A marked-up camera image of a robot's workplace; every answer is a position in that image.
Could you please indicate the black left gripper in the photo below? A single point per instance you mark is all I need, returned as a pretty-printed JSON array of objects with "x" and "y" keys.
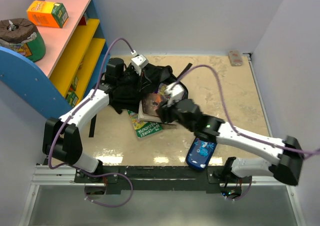
[{"x": 139, "y": 80}]

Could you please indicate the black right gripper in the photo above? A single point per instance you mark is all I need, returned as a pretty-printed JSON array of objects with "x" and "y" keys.
[{"x": 165, "y": 112}]

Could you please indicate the black student backpack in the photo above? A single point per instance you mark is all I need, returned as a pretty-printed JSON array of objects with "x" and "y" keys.
[{"x": 127, "y": 97}]

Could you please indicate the dark tale book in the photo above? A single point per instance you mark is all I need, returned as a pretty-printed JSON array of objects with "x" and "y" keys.
[{"x": 148, "y": 106}]

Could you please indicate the purple colourful book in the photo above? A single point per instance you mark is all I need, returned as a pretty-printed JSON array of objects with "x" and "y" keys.
[{"x": 164, "y": 89}]

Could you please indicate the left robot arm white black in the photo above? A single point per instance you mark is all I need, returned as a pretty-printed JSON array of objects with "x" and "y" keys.
[{"x": 62, "y": 140}]

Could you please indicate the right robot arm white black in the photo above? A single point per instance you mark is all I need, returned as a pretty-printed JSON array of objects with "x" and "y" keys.
[{"x": 278, "y": 158}]

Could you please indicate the green treehouse book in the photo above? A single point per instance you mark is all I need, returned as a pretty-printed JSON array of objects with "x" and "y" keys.
[{"x": 143, "y": 128}]

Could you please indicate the blue shark pencil case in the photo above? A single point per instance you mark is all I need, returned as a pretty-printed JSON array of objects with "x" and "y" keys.
[{"x": 199, "y": 154}]

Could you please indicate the green box on shelf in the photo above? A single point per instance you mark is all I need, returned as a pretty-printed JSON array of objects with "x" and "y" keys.
[
  {"x": 71, "y": 98},
  {"x": 74, "y": 84}
]

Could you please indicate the blue shelf unit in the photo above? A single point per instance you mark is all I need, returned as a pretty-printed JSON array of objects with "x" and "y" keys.
[{"x": 40, "y": 88}]

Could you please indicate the beige pink eraser box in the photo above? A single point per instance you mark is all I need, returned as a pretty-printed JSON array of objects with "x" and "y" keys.
[{"x": 235, "y": 58}]

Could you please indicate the orange green crayon box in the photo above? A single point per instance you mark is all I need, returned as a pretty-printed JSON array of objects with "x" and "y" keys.
[{"x": 47, "y": 13}]

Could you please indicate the brown green toy stump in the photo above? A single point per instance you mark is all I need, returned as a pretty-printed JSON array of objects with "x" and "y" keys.
[{"x": 23, "y": 37}]

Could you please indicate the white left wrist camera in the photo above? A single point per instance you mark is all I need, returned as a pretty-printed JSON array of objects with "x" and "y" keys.
[{"x": 139, "y": 63}]

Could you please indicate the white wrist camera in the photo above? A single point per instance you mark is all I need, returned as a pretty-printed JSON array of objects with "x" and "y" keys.
[
  {"x": 174, "y": 93},
  {"x": 139, "y": 63}
]

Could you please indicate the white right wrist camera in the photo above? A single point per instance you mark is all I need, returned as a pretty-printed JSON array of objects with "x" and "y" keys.
[{"x": 174, "y": 93}]

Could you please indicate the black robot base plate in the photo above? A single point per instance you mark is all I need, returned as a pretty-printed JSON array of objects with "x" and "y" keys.
[{"x": 161, "y": 178}]

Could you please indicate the aluminium rail frame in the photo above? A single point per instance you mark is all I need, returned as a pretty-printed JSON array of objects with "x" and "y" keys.
[{"x": 56, "y": 200}]

